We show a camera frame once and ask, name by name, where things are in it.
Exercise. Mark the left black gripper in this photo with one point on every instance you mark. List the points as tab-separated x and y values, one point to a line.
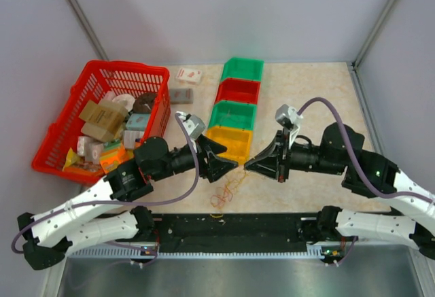
216	166

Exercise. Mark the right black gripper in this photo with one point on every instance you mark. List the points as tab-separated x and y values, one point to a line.
269	162

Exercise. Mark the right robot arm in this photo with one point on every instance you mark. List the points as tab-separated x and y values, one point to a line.
411	221

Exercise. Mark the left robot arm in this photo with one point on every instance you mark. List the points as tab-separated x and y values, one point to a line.
110	210

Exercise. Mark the yellow plastic bin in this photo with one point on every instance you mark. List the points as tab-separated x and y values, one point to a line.
237	141

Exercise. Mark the near green plastic bin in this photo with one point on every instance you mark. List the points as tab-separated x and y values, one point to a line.
233	115

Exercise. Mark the green plastic bin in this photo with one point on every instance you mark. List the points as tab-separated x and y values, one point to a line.
243	68
233	115

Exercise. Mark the red plastic bin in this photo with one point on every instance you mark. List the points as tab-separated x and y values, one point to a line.
238	90

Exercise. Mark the grey snack packet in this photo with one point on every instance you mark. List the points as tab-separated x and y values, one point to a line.
181	96

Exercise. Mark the white red snack packet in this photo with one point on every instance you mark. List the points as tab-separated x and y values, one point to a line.
189	75

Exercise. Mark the teal snack box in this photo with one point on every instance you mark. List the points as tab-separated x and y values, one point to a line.
138	121

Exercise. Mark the chocolate donut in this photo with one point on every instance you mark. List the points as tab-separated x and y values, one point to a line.
145	103

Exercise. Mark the far green plastic bin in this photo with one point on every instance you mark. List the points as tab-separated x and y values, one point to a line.
243	68

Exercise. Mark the orange juice carton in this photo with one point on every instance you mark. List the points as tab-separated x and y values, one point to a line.
112	157

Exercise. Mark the brown cardboard box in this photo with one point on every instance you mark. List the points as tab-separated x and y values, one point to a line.
102	120

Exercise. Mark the yellow snack bag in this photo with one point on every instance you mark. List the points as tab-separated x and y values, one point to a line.
71	159

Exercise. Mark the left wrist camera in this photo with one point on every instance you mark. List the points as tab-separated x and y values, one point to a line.
192	124

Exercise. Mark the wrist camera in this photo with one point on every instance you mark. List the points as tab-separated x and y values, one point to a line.
192	124
289	118

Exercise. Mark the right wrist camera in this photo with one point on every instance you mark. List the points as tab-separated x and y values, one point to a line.
289	118

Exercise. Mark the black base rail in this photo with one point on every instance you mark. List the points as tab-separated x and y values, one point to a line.
235	233

